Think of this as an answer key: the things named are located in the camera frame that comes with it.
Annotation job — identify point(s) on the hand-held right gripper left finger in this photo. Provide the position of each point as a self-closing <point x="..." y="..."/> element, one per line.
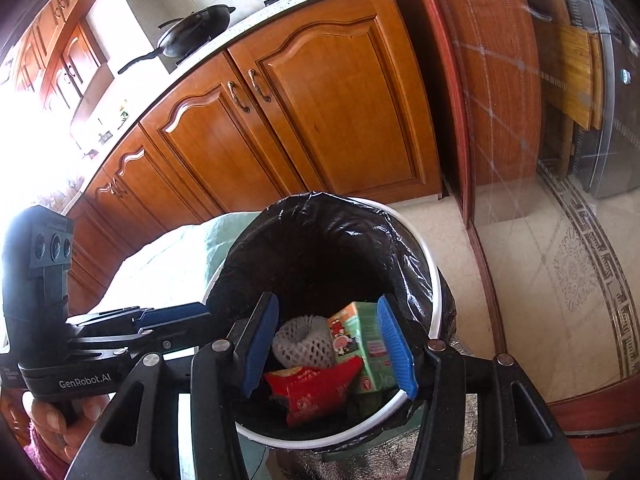
<point x="262" y="342"/>

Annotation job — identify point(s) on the black wok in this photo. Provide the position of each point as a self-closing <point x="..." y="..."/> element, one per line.
<point x="197" y="30"/>

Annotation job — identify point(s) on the white bin black liner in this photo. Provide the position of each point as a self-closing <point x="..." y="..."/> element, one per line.
<point x="310" y="255"/>

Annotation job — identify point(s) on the bright kitchen window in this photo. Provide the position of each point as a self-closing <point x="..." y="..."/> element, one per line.
<point x="35" y="160"/>

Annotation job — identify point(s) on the green drink carton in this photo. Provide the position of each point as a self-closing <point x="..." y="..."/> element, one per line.
<point x="367" y="340"/>

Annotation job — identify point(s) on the red brown door frame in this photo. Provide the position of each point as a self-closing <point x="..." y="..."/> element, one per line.
<point x="435" y="85"/>

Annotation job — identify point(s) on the red snack packet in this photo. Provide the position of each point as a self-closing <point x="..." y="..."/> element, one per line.
<point x="312" y="390"/>

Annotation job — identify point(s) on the wooden base cabinets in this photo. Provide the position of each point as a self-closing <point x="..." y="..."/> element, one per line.
<point x="310" y="110"/>

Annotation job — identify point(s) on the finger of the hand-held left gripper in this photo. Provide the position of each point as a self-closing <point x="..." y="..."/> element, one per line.
<point x="172" y="344"/>
<point x="170" y="316"/>

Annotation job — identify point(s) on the wooden wall cabinets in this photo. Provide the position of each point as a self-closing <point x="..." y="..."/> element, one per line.
<point x="60" y="55"/>

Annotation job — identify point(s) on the grey refrigerator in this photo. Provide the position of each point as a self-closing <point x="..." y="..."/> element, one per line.
<point x="617" y="110"/>

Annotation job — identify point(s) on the person's left forearm pink sleeve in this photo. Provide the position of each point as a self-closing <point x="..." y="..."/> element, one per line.
<point x="45" y="455"/>

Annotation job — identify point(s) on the person's left hand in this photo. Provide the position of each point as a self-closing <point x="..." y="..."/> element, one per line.
<point x="50" y="417"/>

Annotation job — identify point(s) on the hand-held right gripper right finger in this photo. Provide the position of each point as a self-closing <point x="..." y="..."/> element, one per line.
<point x="395" y="347"/>

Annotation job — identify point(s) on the teal floral tablecloth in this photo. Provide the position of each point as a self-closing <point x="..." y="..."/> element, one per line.
<point x="165" y="260"/>

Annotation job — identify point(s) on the bamboo folding chair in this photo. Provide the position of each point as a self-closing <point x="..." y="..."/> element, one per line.
<point x="575" y="75"/>

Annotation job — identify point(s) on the white foam fruit net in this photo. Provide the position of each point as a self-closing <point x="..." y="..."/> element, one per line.
<point x="300" y="347"/>

